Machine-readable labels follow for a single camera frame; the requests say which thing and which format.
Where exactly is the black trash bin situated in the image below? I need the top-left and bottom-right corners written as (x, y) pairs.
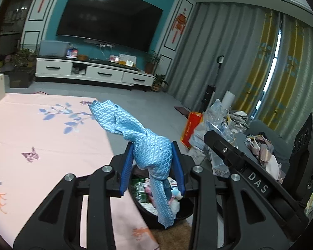
top-left (128, 165), bottom-right (194, 230)

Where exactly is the red orange shopping bag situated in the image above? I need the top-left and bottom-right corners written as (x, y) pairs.
top-left (180, 112), bottom-right (203, 149)

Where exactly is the grey curtain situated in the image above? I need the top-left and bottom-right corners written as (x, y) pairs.
top-left (168, 3), bottom-right (313, 143)

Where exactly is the yellow patterned curtain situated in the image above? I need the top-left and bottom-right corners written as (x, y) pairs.
top-left (234, 10), bottom-right (308, 130)

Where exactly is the translucent storage box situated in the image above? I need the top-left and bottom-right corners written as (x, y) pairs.
top-left (38, 40), bottom-right (71, 57)

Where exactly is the upright vacuum cleaner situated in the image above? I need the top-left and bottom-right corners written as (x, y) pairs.
top-left (203, 55), bottom-right (224, 111)

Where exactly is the light blue quilted cloth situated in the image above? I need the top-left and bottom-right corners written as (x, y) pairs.
top-left (89, 100), bottom-right (172, 212)

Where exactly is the white TV cabinet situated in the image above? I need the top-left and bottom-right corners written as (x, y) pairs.
top-left (35, 57), bottom-right (154, 89)

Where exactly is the potted plant by cabinet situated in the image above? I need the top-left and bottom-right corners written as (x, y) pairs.
top-left (144, 50), bottom-right (162, 74)

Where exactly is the brown fuzzy rug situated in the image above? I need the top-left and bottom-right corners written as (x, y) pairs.
top-left (151, 220), bottom-right (191, 250)

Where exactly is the pink patterned tablecloth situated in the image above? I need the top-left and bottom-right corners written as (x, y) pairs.
top-left (0, 93), bottom-right (114, 247)

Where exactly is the large black television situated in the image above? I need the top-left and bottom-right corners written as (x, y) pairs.
top-left (56, 0), bottom-right (163, 52)

